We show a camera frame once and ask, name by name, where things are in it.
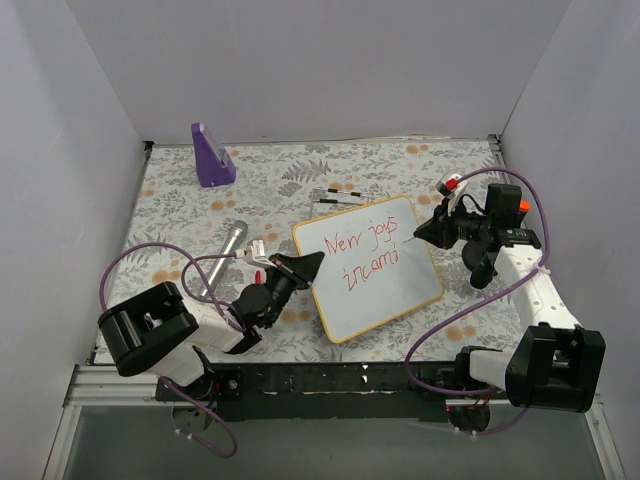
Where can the floral table mat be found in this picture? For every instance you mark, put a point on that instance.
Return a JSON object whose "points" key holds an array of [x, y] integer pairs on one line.
{"points": [[174, 217]]}

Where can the purple wedge stand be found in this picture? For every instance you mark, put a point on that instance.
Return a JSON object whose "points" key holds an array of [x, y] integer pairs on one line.
{"points": [[214, 166]]}

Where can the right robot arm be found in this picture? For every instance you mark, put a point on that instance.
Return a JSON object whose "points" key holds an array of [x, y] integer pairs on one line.
{"points": [[557, 363]]}

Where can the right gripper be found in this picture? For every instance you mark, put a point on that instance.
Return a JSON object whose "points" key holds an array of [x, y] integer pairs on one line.
{"points": [[442, 228]]}

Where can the silver microphone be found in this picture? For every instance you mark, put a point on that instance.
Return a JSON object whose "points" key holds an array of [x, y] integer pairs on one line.
{"points": [[235, 237]]}

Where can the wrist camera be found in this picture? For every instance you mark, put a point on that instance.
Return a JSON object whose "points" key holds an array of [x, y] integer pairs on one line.
{"points": [[254, 254], [452, 187]]}

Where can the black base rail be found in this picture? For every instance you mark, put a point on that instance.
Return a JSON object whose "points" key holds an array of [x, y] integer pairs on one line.
{"points": [[355, 390]]}

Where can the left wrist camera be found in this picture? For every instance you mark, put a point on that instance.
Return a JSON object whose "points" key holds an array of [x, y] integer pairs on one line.
{"points": [[254, 254]]}

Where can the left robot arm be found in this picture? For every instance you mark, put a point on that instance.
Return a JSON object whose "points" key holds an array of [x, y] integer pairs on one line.
{"points": [[161, 332]]}

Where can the yellow framed whiteboard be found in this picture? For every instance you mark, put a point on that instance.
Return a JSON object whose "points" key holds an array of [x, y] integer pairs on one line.
{"points": [[368, 276]]}

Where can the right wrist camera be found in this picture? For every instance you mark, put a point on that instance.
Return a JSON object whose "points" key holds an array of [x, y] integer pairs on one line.
{"points": [[452, 187]]}

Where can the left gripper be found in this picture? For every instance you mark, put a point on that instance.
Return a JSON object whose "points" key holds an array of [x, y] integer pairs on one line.
{"points": [[292, 272]]}

